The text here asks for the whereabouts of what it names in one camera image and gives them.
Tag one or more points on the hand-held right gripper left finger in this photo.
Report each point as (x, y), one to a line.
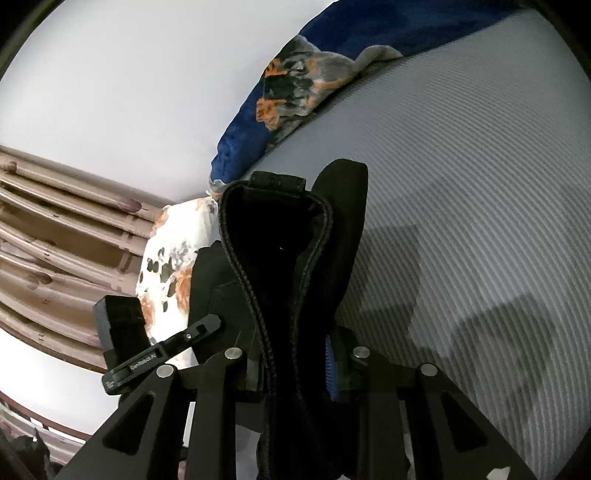
(251, 374)

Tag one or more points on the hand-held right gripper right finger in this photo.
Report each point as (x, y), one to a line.
(330, 369)

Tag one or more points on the black pants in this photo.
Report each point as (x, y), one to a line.
(277, 277)

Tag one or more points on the white floral pillow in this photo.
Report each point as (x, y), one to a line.
(171, 240)

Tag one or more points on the brown wooden headboard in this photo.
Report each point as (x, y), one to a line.
(69, 230)

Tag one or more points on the dark cloth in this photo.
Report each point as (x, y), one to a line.
(32, 457)

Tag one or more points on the grey mesh bed cover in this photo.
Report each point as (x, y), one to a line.
(461, 184)

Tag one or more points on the blue printed blanket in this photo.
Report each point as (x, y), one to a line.
(240, 138)

